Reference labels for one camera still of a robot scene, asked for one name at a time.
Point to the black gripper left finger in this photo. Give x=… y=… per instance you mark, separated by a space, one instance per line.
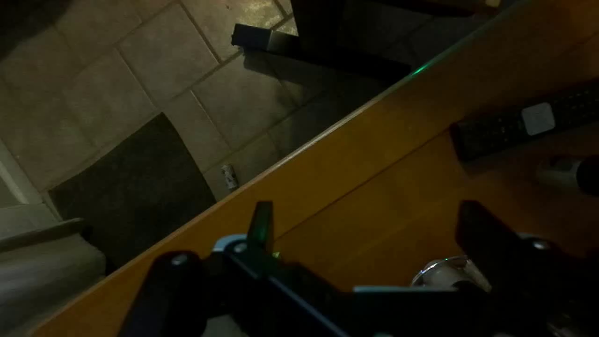
x=169 y=293

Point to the black remote control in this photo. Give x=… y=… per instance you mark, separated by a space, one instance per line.
x=499 y=128

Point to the small grey floor object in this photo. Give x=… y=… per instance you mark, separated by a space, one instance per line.
x=231 y=177

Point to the dark floor mat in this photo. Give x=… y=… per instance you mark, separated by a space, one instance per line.
x=137 y=194

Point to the black metal stand leg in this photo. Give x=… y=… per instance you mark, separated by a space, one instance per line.
x=312 y=48

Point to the white spice bottle black cap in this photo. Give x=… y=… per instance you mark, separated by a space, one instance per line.
x=562 y=175

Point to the white plastic bin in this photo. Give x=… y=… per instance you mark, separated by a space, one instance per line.
x=44 y=269

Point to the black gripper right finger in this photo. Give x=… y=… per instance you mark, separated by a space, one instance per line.
x=531 y=282

